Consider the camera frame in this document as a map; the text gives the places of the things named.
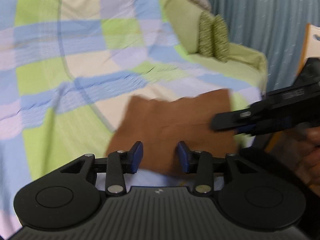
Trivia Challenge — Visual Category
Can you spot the brown garment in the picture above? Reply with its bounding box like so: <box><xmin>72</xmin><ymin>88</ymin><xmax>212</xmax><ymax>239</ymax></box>
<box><xmin>106</xmin><ymin>89</ymin><xmax>237</xmax><ymax>176</ymax></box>

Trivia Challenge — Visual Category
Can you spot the person right hand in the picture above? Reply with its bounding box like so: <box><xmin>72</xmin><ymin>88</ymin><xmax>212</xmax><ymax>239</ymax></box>
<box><xmin>296</xmin><ymin>123</ymin><xmax>319</xmax><ymax>186</ymax></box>

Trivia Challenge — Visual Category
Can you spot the wooden chair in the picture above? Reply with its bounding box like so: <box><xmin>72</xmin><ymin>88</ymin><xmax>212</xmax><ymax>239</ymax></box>
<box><xmin>265</xmin><ymin>23</ymin><xmax>320</xmax><ymax>153</ymax></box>

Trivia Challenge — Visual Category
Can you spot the green patterned cushion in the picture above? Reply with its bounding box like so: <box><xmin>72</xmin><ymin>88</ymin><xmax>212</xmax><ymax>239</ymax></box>
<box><xmin>213</xmin><ymin>15</ymin><xmax>229</xmax><ymax>62</ymax></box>
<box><xmin>199</xmin><ymin>11</ymin><xmax>214</xmax><ymax>57</ymax></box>

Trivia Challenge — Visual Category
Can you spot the light green sofa cover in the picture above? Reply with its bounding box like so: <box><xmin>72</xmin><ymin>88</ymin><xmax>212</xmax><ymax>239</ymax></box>
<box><xmin>161</xmin><ymin>0</ymin><xmax>267</xmax><ymax>92</ymax></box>

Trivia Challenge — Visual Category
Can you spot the checkered plaid bed sheet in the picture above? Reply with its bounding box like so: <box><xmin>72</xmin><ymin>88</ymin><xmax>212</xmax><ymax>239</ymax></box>
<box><xmin>1</xmin><ymin>0</ymin><xmax>267</xmax><ymax>238</ymax></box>

